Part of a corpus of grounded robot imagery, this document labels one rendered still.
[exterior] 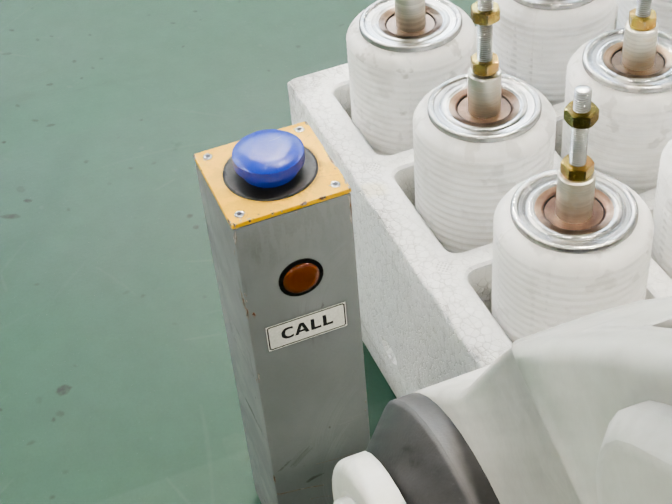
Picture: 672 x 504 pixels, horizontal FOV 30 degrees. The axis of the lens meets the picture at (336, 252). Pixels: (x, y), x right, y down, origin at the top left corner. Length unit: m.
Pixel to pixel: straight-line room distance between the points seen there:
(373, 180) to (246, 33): 0.54
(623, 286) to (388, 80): 0.25
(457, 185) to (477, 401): 0.39
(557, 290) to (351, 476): 0.28
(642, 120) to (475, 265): 0.15
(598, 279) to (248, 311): 0.20
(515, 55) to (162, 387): 0.38
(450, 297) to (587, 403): 0.53
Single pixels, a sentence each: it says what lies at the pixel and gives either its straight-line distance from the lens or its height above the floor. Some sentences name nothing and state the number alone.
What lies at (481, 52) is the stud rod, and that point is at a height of 0.30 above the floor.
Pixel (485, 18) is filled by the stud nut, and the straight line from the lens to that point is 0.80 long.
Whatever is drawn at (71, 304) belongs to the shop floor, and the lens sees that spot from 1.11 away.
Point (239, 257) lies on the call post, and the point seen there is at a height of 0.29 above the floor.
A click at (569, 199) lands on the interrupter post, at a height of 0.27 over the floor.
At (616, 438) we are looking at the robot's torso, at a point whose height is 0.56.
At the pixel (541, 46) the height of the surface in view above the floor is 0.23.
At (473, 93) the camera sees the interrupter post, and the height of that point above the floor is 0.27.
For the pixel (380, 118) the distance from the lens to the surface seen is 0.93.
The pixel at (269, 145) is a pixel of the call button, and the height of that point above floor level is 0.33.
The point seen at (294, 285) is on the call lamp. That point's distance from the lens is 0.71.
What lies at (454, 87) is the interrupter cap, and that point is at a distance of 0.86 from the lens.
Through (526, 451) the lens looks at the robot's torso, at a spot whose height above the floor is 0.42.
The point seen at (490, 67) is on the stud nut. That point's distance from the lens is 0.82.
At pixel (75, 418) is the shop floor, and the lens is 1.02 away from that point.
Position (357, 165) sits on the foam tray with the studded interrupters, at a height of 0.18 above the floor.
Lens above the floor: 0.75
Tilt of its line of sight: 42 degrees down
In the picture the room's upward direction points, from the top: 5 degrees counter-clockwise
